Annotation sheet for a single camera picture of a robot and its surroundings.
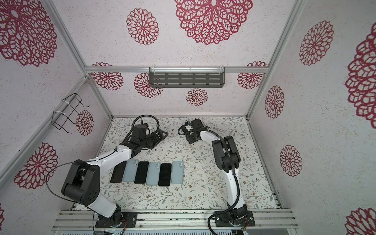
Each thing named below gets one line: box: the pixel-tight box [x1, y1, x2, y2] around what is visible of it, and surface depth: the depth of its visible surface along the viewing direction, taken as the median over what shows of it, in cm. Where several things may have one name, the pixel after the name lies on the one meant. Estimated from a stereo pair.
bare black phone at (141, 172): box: [134, 161, 150, 184], surface depth 92 cm
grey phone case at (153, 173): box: [146, 162, 161, 186], surface depth 91 cm
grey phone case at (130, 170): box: [122, 159, 139, 183], surface depth 91 cm
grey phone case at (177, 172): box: [171, 160, 184, 185], surface depth 92 cm
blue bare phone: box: [158, 163, 172, 187], surface depth 90 cm
